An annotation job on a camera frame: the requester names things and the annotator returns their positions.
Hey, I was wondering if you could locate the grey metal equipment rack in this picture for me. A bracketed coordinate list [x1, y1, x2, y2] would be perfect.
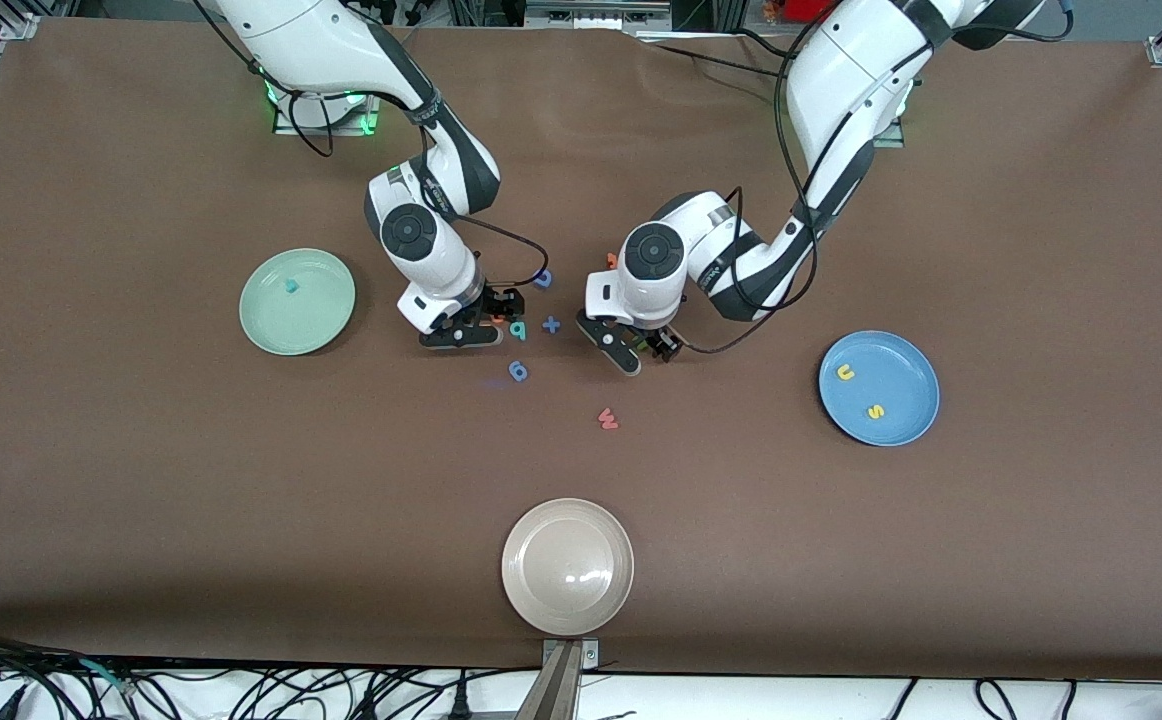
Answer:
[526, 0, 672, 31]

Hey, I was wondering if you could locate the pale green plate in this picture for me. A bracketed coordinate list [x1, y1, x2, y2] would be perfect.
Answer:
[239, 248, 357, 357]

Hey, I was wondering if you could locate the aluminium camera post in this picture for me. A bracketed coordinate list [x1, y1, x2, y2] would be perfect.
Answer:
[516, 638, 602, 720]

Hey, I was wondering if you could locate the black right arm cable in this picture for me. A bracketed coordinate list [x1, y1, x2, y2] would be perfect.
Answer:
[191, 0, 551, 291]

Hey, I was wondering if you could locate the blue plate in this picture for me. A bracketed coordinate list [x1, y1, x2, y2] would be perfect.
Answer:
[818, 330, 941, 447]

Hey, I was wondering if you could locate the teal cable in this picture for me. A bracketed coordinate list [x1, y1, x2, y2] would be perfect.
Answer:
[79, 658, 137, 698]

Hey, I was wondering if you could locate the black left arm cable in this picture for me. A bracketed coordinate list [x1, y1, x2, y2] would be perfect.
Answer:
[683, 20, 822, 356]

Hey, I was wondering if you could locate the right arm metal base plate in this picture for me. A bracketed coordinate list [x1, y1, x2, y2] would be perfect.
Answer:
[273, 90, 384, 137]

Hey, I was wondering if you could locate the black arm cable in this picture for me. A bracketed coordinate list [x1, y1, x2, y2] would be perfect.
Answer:
[683, 20, 822, 356]
[191, 0, 551, 291]

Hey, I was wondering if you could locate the beige plate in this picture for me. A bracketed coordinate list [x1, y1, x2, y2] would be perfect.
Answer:
[501, 498, 635, 637]

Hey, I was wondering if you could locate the black cable across table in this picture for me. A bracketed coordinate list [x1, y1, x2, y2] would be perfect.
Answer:
[631, 28, 797, 83]

